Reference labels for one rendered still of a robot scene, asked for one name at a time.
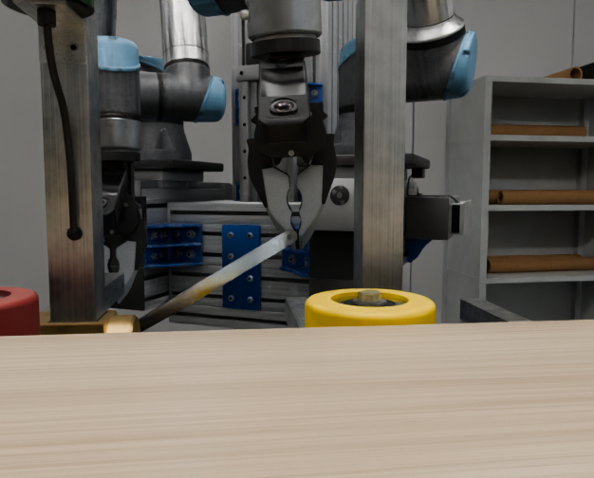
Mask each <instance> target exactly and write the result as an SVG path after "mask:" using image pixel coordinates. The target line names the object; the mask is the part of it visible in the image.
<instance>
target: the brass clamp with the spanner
mask: <svg viewBox="0 0 594 478"><path fill-rule="evenodd" d="M138 332H140V324H139V318H138V317H137V316H136V315H118V312H117V311H116V310H106V312H104V313H103V314H102V315H101V316H100V317H99V318H98V319H97V320H96V321H86V322H51V321H50V311H49V312H40V334H41V335H71V334H105V333H138Z"/></svg>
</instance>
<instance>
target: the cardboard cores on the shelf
mask: <svg viewBox="0 0 594 478"><path fill-rule="evenodd" d="M491 135H522V136H575V137H586V128H585V127H584V126H564V125H512V124H492V127H491ZM489 204H499V205H594V190H489ZM568 270H594V257H582V256H581V255H580V254H545V255H493V256H487V273H506V272H536V271H568Z"/></svg>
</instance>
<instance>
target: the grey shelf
mask: <svg viewBox="0 0 594 478"><path fill-rule="evenodd" d="M579 120H580V121H579ZM492 124H512V125H564V126H584V127H585V128H586V137H575V136H522V135H491V127H492ZM577 162H578V164H577ZM576 183H577V185H576ZM489 190H594V79H569V78H543V77H517V76H493V75H485V76H483V77H480V78H478V79H475V80H473V85H472V88H471V90H470V92H469V93H468V94H467V95H466V96H465V97H463V98H459V99H450V100H447V125H446V165H445V195H447V194H448V195H451V196H459V201H469V200H472V223H471V228H470V229H469V230H468V231H467V232H466V233H465V235H464V236H462V234H461V235H456V234H455V235H453V236H452V237H451V238H450V239H449V240H444V246H443V287H442V323H466V322H464V321H462V320H461V319H460V299H470V298H480V299H482V300H485V301H487V302H489V303H493V304H495V305H497V306H499V307H502V308H504V309H506V310H509V311H510V312H512V313H514V314H517V315H519V316H521V317H523V318H526V319H528V320H530V321H533V322H543V321H577V320H594V270H568V271H536V272H506V273H487V256H493V255H545V254H580V255H581V256H582V257H594V205H499V204H489ZM574 226H575V228H574ZM573 248H574V249H573ZM571 290H572V292H571ZM570 312H571V313H570Z"/></svg>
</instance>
